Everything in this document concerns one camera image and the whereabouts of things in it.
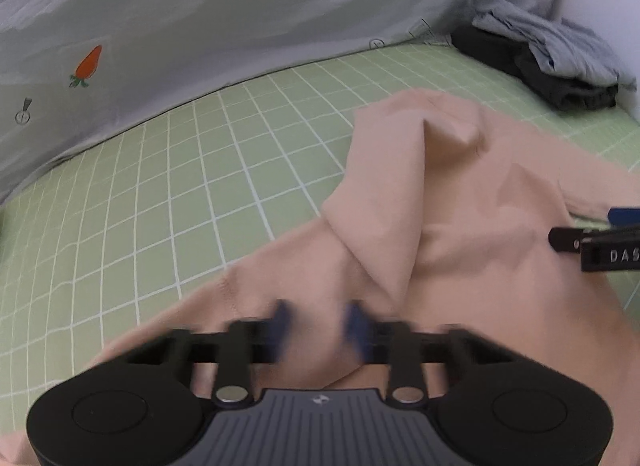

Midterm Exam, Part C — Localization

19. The beige long-sleeve shirt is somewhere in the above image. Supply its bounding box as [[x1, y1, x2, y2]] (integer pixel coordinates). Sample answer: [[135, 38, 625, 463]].
[[0, 87, 640, 466]]

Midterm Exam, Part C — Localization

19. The grey-blue folded garment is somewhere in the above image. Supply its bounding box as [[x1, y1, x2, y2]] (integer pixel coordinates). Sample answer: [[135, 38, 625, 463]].
[[472, 0, 637, 91]]

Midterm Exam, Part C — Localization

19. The black folded garment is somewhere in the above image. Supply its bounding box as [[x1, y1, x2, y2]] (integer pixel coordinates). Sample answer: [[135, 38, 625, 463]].
[[451, 26, 620, 111]]

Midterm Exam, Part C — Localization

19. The green grid mat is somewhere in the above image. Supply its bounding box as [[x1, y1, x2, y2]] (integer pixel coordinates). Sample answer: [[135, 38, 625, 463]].
[[1, 44, 639, 433]]

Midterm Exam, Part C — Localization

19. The grey carrot-print backdrop cloth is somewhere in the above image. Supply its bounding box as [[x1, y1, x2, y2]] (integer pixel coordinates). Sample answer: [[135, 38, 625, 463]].
[[1, 0, 554, 197]]

